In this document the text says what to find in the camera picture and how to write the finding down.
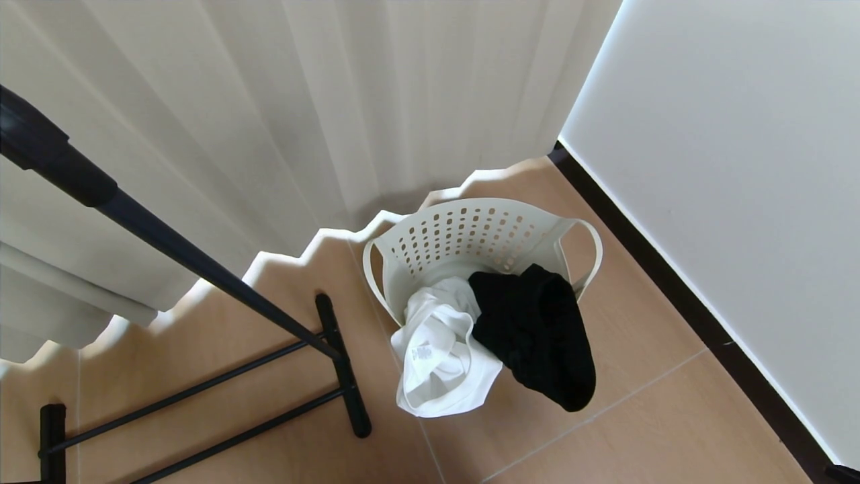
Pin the black shorts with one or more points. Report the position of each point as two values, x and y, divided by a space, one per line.
537 329

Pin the white laundry basket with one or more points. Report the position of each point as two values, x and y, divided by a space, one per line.
470 235

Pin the black clothes rack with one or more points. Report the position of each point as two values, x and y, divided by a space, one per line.
168 242

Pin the white garment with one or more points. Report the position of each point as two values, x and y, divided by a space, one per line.
437 363

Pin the beige curtain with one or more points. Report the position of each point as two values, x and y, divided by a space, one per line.
269 101

